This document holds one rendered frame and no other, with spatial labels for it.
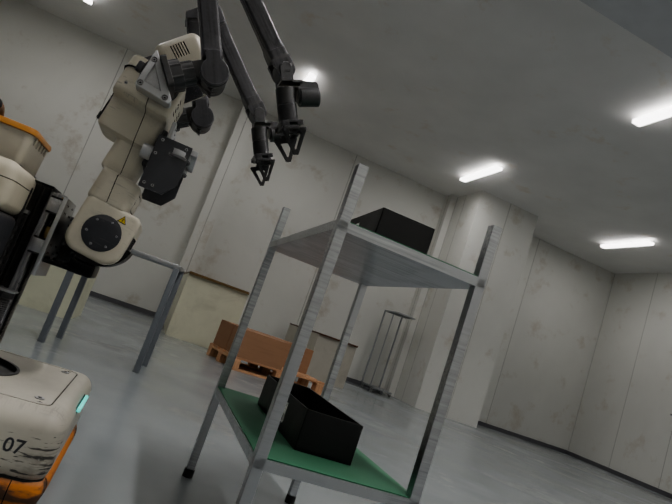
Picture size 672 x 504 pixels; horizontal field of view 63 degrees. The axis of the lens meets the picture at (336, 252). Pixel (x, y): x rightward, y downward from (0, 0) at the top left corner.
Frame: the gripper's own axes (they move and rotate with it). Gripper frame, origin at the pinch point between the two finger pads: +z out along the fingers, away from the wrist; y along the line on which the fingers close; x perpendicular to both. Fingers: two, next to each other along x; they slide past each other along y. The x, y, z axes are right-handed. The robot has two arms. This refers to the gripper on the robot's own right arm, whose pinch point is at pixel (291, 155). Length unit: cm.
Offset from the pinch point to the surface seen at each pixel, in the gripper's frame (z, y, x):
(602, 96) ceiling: -135, 362, -479
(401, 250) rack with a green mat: 31.0, -24.4, -20.2
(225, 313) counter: 83, 618, -39
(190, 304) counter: 65, 617, 7
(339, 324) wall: 153, 908, -292
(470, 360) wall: 244, 790, -513
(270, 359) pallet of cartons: 132, 469, -69
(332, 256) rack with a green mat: 30.8, -24.5, -1.5
